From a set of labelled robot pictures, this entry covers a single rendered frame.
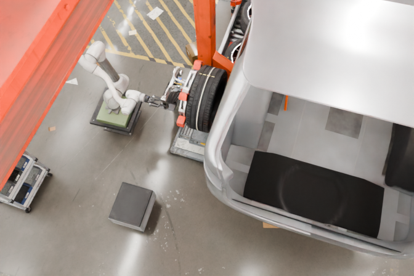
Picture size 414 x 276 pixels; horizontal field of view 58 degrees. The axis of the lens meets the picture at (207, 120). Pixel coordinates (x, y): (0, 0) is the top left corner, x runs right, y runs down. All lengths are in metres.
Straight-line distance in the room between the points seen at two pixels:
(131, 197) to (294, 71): 2.81
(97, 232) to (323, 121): 2.63
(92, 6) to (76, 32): 0.14
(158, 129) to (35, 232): 1.77
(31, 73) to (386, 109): 1.31
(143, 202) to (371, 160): 2.23
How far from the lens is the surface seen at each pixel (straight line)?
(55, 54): 1.51
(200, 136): 4.27
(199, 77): 3.52
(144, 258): 4.20
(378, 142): 3.65
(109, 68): 4.07
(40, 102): 1.41
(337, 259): 4.30
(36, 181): 4.61
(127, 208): 3.98
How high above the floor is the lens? 4.10
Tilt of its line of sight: 63 degrees down
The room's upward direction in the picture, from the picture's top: 4 degrees counter-clockwise
